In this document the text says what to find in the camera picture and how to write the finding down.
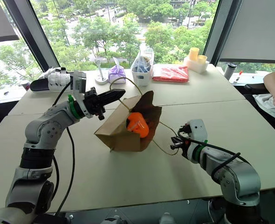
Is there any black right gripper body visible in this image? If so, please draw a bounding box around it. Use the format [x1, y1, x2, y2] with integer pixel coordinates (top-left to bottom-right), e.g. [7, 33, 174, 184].
[177, 124, 191, 160]

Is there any white bin with blue items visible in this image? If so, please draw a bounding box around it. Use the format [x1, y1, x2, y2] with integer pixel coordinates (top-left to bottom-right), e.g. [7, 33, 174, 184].
[130, 43, 155, 87]

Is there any black cylindrical bottle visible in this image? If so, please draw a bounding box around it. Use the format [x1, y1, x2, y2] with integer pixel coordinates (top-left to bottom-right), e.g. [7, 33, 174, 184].
[223, 63, 238, 81]

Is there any red folded plastic sheet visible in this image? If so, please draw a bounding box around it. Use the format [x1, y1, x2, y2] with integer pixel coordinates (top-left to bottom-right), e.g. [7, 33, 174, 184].
[151, 64, 190, 83]

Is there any black and white slipper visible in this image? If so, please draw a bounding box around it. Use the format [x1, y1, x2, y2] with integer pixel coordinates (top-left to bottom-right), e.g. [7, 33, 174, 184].
[29, 72, 74, 94]

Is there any orange bell pepper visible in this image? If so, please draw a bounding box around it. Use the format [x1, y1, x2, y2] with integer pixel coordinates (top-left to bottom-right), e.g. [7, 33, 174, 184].
[125, 112, 150, 139]

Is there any seated person's body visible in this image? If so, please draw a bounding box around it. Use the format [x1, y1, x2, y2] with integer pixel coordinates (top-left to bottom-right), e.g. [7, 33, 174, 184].
[244, 69, 275, 142]

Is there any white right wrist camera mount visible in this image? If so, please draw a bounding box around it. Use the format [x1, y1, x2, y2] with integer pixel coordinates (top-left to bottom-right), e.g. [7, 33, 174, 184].
[185, 119, 208, 150]

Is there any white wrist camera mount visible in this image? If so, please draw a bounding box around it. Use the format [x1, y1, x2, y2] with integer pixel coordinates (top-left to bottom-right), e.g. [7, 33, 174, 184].
[72, 70, 94, 119]
[185, 119, 208, 150]

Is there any red marker pen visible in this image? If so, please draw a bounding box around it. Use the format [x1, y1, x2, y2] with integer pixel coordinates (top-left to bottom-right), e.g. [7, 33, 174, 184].
[232, 70, 243, 84]

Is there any white stand with round base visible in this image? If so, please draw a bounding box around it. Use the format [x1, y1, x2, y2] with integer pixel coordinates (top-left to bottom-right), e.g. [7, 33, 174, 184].
[94, 58, 109, 84]

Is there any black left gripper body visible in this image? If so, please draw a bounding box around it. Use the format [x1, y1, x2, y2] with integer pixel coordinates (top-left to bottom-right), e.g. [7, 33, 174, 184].
[83, 87, 106, 121]

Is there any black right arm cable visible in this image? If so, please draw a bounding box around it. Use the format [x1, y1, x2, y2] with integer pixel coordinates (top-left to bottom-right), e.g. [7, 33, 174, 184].
[177, 129, 250, 183]

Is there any white box holding cups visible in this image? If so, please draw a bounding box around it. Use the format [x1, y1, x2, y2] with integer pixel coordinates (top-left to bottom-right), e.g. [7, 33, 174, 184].
[183, 56, 210, 74]

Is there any tall yellow plastic cup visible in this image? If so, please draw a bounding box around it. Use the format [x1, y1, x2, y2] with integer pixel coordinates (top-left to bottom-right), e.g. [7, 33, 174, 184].
[189, 47, 200, 62]

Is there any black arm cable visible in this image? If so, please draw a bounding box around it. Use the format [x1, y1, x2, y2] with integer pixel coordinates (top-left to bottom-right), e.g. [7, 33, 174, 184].
[177, 129, 250, 183]
[52, 80, 76, 214]

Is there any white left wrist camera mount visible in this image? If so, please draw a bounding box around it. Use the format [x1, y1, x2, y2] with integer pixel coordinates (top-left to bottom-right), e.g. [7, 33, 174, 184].
[72, 70, 94, 119]

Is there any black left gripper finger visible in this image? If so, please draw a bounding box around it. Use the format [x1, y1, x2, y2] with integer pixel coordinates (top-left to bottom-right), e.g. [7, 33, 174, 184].
[100, 95, 124, 107]
[97, 89, 126, 100]

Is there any purple tissue pack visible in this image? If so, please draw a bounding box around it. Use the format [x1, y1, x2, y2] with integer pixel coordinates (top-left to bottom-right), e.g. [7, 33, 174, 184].
[108, 57, 127, 84]

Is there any grey roller blind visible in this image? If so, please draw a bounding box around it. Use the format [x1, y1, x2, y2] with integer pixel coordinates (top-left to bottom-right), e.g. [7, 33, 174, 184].
[218, 0, 275, 64]
[0, 0, 20, 44]

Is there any brown paper bag with handles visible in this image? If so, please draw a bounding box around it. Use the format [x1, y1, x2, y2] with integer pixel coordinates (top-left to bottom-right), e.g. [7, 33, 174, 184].
[94, 77, 180, 157]

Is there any crumpled clear plastic wrap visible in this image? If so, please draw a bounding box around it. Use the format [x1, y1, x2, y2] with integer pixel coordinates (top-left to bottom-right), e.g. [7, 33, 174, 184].
[38, 67, 71, 80]

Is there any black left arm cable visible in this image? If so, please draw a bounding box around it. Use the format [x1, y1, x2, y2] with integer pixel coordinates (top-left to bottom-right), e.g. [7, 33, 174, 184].
[52, 80, 76, 214]

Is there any dark window frame post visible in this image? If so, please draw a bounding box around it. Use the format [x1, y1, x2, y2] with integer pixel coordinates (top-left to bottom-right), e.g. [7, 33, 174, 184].
[202, 0, 234, 66]
[1, 0, 60, 72]

